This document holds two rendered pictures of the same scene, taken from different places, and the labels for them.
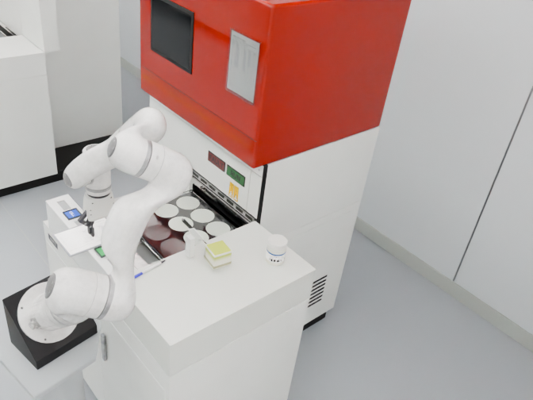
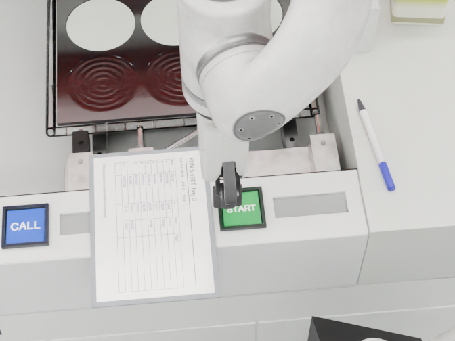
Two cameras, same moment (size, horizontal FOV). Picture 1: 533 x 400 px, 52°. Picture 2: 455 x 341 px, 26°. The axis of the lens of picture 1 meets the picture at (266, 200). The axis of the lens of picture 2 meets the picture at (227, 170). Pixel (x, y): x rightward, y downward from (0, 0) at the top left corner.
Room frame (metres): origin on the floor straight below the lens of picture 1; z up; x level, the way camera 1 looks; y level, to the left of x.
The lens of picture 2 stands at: (1.11, 1.01, 2.00)
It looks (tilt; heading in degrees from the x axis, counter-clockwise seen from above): 58 degrees down; 310
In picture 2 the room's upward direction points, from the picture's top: straight up
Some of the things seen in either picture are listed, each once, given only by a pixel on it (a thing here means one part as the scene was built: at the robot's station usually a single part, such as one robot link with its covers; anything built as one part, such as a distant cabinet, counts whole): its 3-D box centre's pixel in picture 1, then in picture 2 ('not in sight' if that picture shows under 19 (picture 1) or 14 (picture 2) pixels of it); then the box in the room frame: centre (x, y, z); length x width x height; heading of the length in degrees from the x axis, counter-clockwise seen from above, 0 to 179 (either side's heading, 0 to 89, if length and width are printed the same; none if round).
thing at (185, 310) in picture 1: (217, 289); (447, 56); (1.45, 0.13, 0.89); 0.62 x 0.35 x 0.14; 135
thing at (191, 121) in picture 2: (141, 239); (183, 122); (1.66, 0.46, 0.90); 0.38 x 0.01 x 0.01; 45
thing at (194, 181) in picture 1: (219, 207); not in sight; (1.95, 0.20, 0.89); 0.44 x 0.02 x 0.10; 45
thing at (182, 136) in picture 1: (200, 163); not in sight; (2.08, 0.31, 1.02); 0.81 x 0.03 x 0.40; 45
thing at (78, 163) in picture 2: not in sight; (81, 183); (1.70, 0.62, 0.89); 0.08 x 0.03 x 0.03; 135
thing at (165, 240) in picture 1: (181, 224); (175, 19); (1.79, 0.33, 0.90); 0.34 x 0.34 x 0.01; 46
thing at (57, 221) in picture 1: (90, 247); (141, 245); (1.58, 0.64, 0.89); 0.55 x 0.09 x 0.14; 45
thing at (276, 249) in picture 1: (276, 250); not in sight; (1.57, -0.06, 1.01); 0.07 x 0.07 x 0.10
